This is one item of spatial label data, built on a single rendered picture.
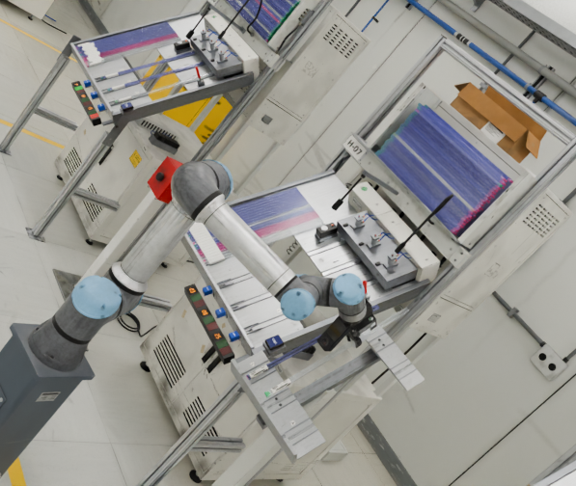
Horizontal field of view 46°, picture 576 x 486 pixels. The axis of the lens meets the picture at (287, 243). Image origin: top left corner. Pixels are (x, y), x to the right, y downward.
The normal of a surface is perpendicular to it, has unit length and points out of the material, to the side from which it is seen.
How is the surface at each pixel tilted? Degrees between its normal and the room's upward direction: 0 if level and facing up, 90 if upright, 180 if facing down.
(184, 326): 90
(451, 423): 90
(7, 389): 90
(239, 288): 44
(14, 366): 90
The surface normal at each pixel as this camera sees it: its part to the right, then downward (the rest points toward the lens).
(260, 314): 0.04, -0.70
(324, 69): 0.47, 0.65
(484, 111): -0.47, -0.34
